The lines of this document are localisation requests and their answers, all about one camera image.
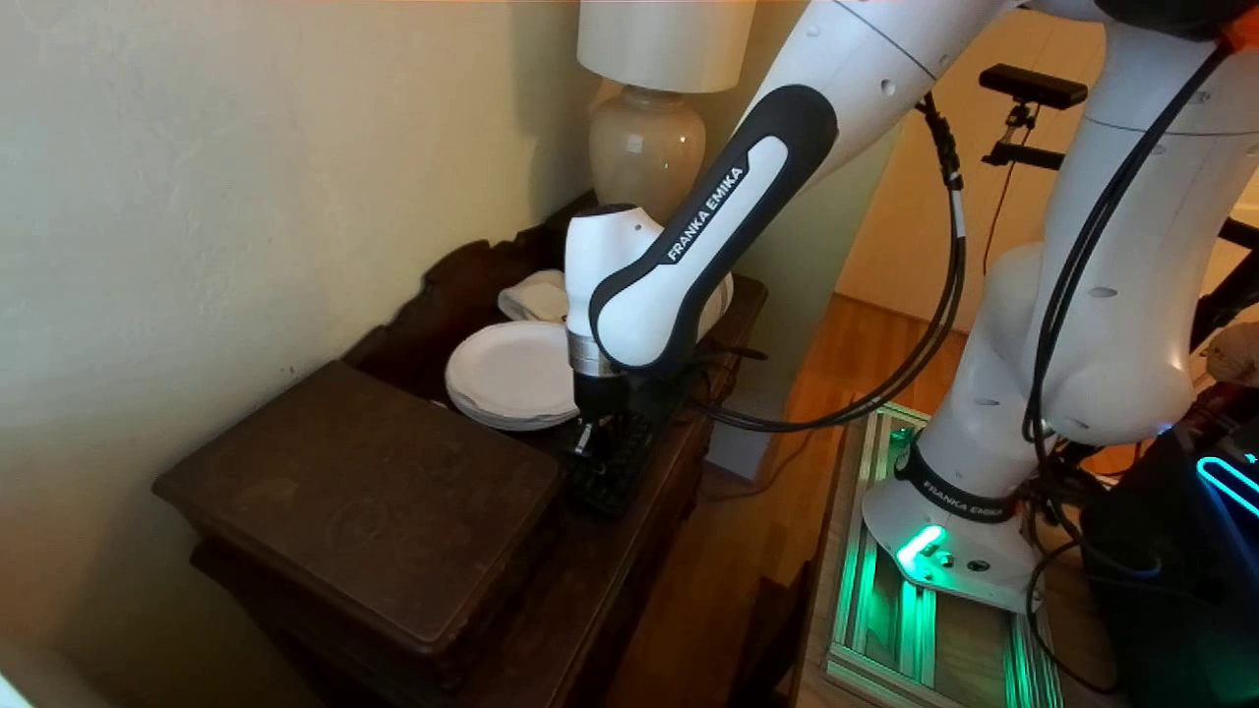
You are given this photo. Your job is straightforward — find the black base cable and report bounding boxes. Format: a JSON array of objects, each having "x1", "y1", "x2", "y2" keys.
[{"x1": 1018, "y1": 533, "x2": 1119, "y2": 701}]

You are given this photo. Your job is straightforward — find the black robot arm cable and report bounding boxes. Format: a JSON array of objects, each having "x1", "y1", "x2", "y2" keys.
[{"x1": 681, "y1": 49, "x2": 1242, "y2": 456}]

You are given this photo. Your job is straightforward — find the black computer tower blue light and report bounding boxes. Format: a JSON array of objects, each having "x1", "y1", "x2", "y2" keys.
[{"x1": 1077, "y1": 426, "x2": 1259, "y2": 708}]

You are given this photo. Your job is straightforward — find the dark wooden box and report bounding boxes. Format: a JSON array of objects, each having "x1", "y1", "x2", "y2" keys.
[{"x1": 151, "y1": 356, "x2": 572, "y2": 662}]

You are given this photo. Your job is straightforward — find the thin black floor cable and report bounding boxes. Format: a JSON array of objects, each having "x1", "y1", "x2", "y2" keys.
[{"x1": 704, "y1": 426, "x2": 848, "y2": 506}]

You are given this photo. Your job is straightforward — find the white round plate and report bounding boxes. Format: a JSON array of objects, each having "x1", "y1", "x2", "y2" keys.
[{"x1": 441, "y1": 317, "x2": 586, "y2": 435}]

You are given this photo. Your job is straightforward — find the black computer keyboard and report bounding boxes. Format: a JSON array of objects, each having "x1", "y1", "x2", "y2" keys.
[{"x1": 556, "y1": 388, "x2": 687, "y2": 524}]

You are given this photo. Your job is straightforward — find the wooden robot platform green light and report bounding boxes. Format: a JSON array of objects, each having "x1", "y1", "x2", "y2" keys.
[{"x1": 792, "y1": 388, "x2": 1132, "y2": 708}]

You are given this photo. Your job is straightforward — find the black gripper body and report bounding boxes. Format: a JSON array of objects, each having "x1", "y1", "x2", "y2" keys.
[{"x1": 572, "y1": 368, "x2": 667, "y2": 433}]

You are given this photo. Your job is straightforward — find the dark wooden desk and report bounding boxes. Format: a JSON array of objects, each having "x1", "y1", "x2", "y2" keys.
[{"x1": 190, "y1": 191, "x2": 772, "y2": 708}]

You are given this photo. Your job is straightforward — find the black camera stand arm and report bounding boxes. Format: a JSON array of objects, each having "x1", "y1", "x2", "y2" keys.
[{"x1": 981, "y1": 102, "x2": 1094, "y2": 174}]

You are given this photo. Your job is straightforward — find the black stereo camera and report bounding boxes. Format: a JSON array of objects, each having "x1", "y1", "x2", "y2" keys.
[{"x1": 974, "y1": 60, "x2": 1094, "y2": 114}]

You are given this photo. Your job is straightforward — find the white folded cloth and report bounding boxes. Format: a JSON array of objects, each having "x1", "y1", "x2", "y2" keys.
[{"x1": 490, "y1": 266, "x2": 574, "y2": 330}]

